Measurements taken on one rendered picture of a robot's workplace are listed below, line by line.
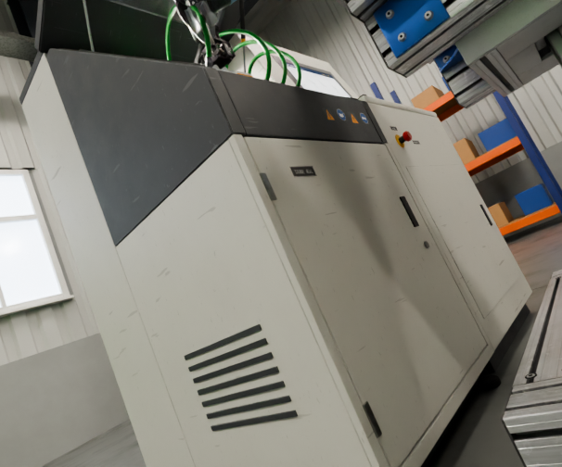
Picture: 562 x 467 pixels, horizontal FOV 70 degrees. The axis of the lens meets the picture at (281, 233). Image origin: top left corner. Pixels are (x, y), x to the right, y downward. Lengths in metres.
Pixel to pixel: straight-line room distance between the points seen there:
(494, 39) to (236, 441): 0.94
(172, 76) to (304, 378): 0.69
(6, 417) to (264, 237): 4.15
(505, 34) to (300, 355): 0.63
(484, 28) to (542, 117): 6.71
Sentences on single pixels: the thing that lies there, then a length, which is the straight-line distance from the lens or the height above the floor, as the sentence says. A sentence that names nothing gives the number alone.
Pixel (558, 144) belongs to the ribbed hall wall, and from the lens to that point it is 7.38.
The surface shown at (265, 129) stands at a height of 0.81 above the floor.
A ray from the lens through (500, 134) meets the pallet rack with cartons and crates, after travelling 6.29.
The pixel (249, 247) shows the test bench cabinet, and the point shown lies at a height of 0.58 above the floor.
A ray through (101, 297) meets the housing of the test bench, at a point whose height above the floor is 0.69.
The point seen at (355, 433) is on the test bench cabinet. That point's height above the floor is 0.19.
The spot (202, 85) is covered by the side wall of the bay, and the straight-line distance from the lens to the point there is 0.89.
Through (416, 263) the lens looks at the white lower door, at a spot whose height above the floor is 0.40.
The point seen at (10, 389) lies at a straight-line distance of 4.78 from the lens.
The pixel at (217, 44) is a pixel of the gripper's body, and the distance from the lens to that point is 1.38.
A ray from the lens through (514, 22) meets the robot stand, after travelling 0.77.
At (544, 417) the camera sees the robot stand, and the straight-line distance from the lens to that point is 0.56.
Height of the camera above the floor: 0.45
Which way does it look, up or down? 9 degrees up
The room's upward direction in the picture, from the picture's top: 24 degrees counter-clockwise
